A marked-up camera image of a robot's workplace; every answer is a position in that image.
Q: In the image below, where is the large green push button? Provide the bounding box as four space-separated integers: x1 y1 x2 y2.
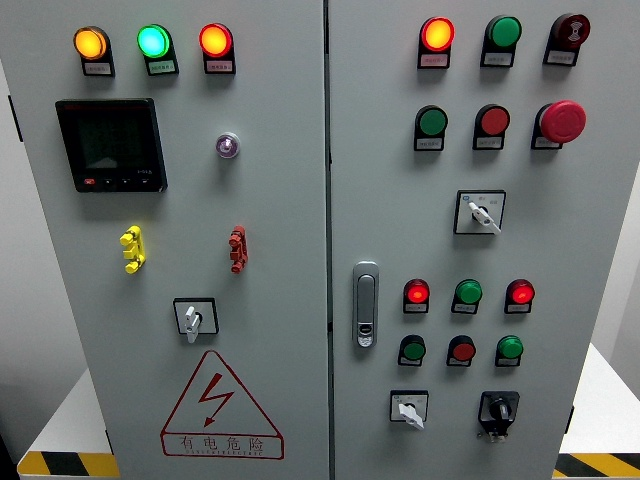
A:
415 104 449 138

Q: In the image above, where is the silver door lock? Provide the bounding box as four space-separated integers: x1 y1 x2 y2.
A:
352 260 380 350

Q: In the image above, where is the large red push button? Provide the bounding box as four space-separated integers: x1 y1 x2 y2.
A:
475 103 512 137

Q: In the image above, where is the pale grey cabinet door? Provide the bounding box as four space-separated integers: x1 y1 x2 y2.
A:
327 0 640 480
0 0 331 480

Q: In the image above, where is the white round lamp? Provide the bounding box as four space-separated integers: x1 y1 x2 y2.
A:
215 131 241 160

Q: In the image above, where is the large green round lamp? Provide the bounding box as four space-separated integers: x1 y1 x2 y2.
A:
484 14 523 50

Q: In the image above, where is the dark red buzzer lamp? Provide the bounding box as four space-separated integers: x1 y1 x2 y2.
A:
551 12 592 50

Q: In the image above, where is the small red push button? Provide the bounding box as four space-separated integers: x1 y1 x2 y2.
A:
448 335 477 363

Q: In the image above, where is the large white-handled turn switch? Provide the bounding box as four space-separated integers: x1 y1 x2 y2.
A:
453 189 507 237

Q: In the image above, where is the small white-handled turn switch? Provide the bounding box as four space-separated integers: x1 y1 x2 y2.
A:
389 389 430 431

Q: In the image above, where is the black-handled turn switch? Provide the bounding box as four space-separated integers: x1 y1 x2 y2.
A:
476 390 521 444

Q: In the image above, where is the large red stop button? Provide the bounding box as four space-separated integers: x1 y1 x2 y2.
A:
538 99 588 145

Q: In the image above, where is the red warning triangle sticker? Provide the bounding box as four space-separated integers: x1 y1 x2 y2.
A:
159 349 286 461

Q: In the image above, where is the black yellow striped tape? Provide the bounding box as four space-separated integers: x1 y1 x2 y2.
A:
552 452 640 480
17 451 121 480

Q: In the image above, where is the small green push button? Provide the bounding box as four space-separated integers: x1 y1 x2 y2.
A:
399 334 427 362

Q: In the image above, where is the small red handle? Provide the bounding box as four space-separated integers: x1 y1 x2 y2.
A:
228 225 249 274

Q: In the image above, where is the small green round lamp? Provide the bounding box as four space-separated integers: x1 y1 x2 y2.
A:
454 278 484 306
496 335 525 361

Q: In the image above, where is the green lit round lamp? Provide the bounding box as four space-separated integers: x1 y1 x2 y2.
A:
136 23 173 60

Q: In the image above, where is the small red lit lamp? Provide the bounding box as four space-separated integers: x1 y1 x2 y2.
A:
505 278 536 306
403 278 431 305

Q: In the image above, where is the black display meter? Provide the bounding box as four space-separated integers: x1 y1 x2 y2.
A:
54 97 169 194

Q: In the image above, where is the large red lit lamp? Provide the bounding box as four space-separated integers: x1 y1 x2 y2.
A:
198 22 235 59
420 16 456 52

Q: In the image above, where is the small yellow handle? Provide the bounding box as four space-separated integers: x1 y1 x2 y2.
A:
119 224 147 275

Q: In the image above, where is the yellow lit round lamp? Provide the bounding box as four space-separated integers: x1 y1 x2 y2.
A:
73 25 109 62

